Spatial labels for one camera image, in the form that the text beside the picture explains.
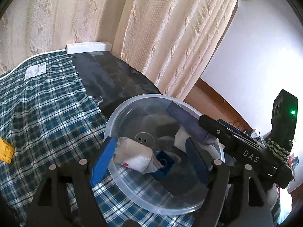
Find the white tissue packet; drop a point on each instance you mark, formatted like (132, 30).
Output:
(135, 153)

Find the clear plastic bowl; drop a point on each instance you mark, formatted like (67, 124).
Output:
(132, 194)

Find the beige patterned curtain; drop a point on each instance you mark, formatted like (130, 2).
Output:
(165, 28)

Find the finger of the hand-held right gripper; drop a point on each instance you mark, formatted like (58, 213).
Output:
(213, 127)
(233, 128)

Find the black desktop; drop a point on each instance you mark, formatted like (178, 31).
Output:
(106, 80)

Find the white foam block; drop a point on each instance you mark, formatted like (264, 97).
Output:
(181, 138)

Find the white power strip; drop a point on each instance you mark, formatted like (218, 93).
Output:
(87, 47)

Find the blue toy brick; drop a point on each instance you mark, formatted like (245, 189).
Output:
(165, 167)

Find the yellow toy brick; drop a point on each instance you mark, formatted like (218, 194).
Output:
(6, 150)

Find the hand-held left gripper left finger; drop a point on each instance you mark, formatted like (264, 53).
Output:
(103, 163)

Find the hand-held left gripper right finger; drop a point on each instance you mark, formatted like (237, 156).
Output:
(197, 163)

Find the blue plaid cloth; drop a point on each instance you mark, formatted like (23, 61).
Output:
(47, 104)

